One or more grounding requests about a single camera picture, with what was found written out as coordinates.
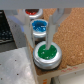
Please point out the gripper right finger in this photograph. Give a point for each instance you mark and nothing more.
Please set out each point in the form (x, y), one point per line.
(53, 26)

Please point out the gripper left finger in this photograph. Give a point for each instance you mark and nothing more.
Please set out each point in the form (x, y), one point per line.
(22, 17)

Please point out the red button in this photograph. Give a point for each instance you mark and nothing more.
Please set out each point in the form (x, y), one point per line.
(33, 13)

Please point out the blue button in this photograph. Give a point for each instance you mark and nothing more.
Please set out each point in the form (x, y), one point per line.
(40, 26)

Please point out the green button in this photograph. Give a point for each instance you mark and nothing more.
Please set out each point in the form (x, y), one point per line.
(47, 54)

